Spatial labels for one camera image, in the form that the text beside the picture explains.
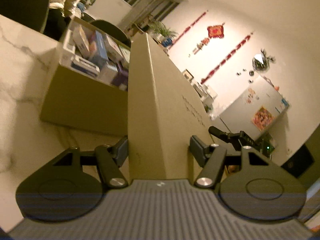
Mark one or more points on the large cardboard sorting box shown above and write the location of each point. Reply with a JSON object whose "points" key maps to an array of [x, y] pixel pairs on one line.
{"points": [[78, 100]]}

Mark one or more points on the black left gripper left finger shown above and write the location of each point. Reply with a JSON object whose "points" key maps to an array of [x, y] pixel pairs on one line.
{"points": [[73, 183]]}

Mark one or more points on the potted green plant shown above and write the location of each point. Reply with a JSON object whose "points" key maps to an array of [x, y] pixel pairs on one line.
{"points": [[161, 33]]}

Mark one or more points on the red hanging wall ornament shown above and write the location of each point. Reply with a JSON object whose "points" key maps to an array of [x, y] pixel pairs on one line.
{"points": [[216, 31]]}

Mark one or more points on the woman in white jacket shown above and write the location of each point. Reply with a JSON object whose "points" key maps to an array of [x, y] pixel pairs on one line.
{"points": [[59, 15]]}

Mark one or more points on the white refrigerator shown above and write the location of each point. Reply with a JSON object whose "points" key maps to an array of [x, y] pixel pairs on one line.
{"points": [[255, 110]]}

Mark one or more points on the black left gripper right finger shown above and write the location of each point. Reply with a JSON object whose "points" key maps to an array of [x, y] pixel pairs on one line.
{"points": [[247, 183]]}

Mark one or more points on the blue medicine box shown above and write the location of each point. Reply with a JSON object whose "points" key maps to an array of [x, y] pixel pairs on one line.
{"points": [[98, 53]]}

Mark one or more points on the purple medicine box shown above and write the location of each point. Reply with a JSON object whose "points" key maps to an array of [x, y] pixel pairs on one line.
{"points": [[121, 78]]}

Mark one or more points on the cardboard box lid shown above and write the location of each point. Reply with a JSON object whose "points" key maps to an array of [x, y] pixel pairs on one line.
{"points": [[164, 111]]}

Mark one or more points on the dark chair near woman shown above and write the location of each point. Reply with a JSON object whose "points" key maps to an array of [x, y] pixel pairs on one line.
{"points": [[30, 13]]}

